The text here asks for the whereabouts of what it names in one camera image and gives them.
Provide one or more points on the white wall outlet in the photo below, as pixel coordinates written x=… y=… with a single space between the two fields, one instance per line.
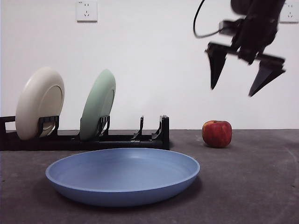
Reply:
x=290 y=16
x=87 y=11

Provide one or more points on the white plate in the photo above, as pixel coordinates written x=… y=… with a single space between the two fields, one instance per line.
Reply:
x=33 y=102

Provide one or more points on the black plate rack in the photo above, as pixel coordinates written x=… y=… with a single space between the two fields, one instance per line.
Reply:
x=70 y=144

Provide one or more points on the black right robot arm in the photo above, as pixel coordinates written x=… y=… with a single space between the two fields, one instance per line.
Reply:
x=257 y=25

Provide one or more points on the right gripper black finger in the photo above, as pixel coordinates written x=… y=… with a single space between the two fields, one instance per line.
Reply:
x=216 y=63
x=265 y=75

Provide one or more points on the red apple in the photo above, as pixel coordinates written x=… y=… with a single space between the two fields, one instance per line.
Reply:
x=217 y=134

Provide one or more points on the blue plate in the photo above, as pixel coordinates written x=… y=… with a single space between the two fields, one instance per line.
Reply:
x=121 y=177

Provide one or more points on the green plate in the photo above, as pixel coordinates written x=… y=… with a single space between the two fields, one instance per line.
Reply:
x=98 y=102

